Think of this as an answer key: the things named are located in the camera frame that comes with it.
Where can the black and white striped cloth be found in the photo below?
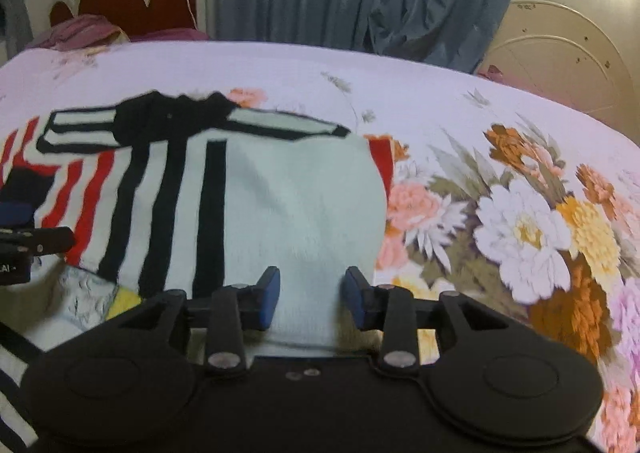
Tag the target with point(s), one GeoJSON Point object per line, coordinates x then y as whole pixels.
{"type": "Point", "coordinates": [12, 383]}

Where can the grey and yellow patterned cloth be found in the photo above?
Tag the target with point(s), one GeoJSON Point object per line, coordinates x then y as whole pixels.
{"type": "Point", "coordinates": [90, 298]}

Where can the striped knit sweater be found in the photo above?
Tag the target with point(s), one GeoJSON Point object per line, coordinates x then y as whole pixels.
{"type": "Point", "coordinates": [280, 203]}

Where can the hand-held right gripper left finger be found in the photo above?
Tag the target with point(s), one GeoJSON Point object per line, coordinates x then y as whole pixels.
{"type": "Point", "coordinates": [268, 300]}

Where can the floral bedsheet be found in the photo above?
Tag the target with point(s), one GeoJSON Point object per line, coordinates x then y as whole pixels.
{"type": "Point", "coordinates": [500, 143]}

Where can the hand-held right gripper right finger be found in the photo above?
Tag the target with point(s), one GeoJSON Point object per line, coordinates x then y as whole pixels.
{"type": "Point", "coordinates": [353, 300]}

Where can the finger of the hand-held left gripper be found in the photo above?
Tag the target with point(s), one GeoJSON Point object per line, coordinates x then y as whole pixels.
{"type": "Point", "coordinates": [15, 214]}
{"type": "Point", "coordinates": [47, 239]}

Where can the cream round headboard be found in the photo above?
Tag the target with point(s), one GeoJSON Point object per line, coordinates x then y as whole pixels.
{"type": "Point", "coordinates": [560, 53]}

